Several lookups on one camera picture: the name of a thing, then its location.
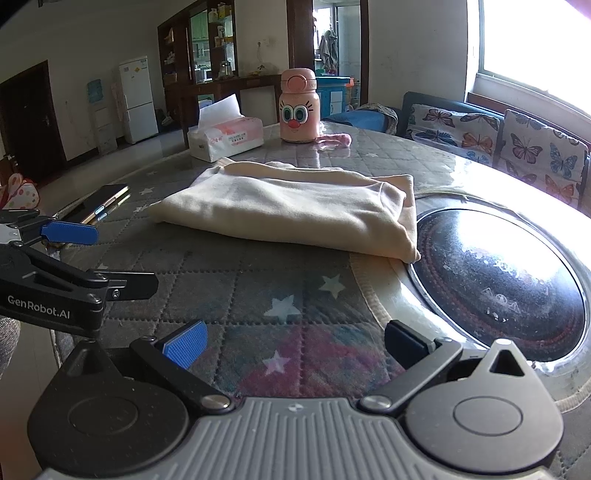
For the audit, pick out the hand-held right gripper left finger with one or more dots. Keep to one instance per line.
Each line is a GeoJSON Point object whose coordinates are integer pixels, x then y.
{"type": "Point", "coordinates": [183, 346]}

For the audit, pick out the dark wooden door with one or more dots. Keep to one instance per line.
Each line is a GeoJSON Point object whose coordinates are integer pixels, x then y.
{"type": "Point", "coordinates": [30, 124]}

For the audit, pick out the water dispenser with blue bottle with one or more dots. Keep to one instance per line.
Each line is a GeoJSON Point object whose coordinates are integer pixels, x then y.
{"type": "Point", "coordinates": [99, 115]}

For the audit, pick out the pink cartoon face bottle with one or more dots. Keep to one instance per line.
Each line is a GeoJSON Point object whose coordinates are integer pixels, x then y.
{"type": "Point", "coordinates": [298, 110]}

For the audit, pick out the dark wooden display cabinet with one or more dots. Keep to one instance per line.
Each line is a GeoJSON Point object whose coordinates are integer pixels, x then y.
{"type": "Point", "coordinates": [182, 60]}

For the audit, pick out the blue storage box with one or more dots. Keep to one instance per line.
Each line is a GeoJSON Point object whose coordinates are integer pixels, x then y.
{"type": "Point", "coordinates": [333, 94]}

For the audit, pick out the beige garment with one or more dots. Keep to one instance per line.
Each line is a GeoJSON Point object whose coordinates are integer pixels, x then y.
{"type": "Point", "coordinates": [295, 210]}

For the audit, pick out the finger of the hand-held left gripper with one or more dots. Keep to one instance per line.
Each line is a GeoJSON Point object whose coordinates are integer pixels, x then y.
{"type": "Point", "coordinates": [134, 284]}
{"type": "Point", "coordinates": [69, 233]}

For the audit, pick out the person's left forearm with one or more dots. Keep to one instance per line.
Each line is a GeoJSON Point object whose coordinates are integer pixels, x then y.
{"type": "Point", "coordinates": [8, 344]}

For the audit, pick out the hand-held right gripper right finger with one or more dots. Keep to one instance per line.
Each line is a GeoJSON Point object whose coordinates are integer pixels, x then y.
{"type": "Point", "coordinates": [404, 341]}

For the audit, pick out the polka dot bag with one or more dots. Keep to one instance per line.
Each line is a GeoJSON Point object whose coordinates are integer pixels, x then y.
{"type": "Point", "coordinates": [18, 194]}

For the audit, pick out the gold smartphone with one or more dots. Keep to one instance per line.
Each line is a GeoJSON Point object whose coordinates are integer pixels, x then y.
{"type": "Point", "coordinates": [99, 203]}

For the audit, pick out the white pink tissue pack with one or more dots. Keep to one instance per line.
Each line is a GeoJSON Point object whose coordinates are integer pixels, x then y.
{"type": "Point", "coordinates": [228, 136]}

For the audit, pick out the blue blanket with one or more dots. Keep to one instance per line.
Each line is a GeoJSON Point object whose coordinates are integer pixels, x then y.
{"type": "Point", "coordinates": [364, 119]}

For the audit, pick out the round black glass cooktop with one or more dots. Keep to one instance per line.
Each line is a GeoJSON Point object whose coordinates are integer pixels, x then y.
{"type": "Point", "coordinates": [498, 286]}

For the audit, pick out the bright window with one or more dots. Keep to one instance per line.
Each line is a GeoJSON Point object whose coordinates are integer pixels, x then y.
{"type": "Point", "coordinates": [531, 41]}

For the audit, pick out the dark blue sofa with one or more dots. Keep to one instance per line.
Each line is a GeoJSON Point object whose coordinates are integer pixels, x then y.
{"type": "Point", "coordinates": [418, 98]}

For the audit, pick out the white refrigerator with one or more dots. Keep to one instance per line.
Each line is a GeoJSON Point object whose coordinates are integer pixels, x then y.
{"type": "Point", "coordinates": [137, 99]}

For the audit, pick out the butterfly print cushion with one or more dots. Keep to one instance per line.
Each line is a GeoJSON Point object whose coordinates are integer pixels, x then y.
{"type": "Point", "coordinates": [545, 152]}
{"type": "Point", "coordinates": [455, 134]}

